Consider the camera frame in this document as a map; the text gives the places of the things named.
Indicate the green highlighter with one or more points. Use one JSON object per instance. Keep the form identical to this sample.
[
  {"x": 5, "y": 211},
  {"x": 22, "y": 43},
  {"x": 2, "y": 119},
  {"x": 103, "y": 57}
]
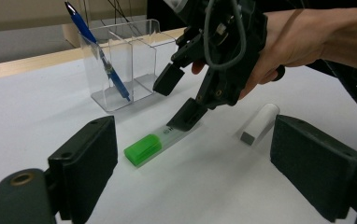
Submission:
[{"x": 144, "y": 149}]

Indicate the white stick eraser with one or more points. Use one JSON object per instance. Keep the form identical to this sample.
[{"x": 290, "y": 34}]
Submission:
[{"x": 260, "y": 123}]

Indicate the clear acrylic pen holder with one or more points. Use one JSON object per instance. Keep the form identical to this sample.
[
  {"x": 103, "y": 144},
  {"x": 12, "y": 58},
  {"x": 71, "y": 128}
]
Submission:
[{"x": 142, "y": 59}]

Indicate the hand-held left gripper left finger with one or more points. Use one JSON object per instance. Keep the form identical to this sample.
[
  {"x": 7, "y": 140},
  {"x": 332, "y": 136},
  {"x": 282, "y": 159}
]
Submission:
[{"x": 83, "y": 161}]

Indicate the blue pen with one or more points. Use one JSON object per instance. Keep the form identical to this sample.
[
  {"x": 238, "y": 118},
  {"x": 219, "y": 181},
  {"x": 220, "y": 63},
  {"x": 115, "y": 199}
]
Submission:
[{"x": 81, "y": 25}]

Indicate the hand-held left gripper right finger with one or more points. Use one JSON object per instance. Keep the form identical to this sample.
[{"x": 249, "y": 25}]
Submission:
[{"x": 310, "y": 165}]

